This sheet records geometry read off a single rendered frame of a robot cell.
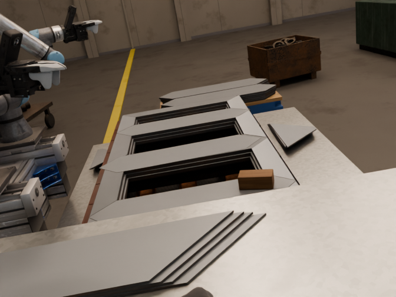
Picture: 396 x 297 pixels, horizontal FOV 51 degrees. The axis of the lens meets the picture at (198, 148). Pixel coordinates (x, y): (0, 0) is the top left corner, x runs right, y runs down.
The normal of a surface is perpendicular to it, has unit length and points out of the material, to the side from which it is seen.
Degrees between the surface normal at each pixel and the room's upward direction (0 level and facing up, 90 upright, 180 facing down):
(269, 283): 0
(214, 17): 90
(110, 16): 90
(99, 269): 0
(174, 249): 0
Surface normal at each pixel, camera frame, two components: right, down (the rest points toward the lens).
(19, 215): 0.11, 0.36
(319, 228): -0.16, -0.91
